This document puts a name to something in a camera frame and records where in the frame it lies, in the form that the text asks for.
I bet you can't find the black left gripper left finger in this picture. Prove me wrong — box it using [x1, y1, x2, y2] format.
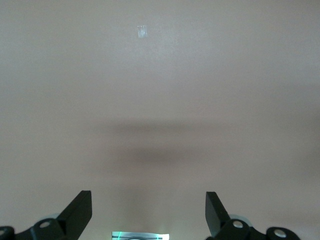
[0, 190, 93, 240]

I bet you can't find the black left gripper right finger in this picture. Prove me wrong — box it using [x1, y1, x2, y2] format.
[205, 191, 300, 240]

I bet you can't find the brown table cover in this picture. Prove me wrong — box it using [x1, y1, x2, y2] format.
[0, 0, 320, 240]

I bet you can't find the small clear tape patch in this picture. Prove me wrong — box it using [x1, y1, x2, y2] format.
[137, 24, 148, 39]

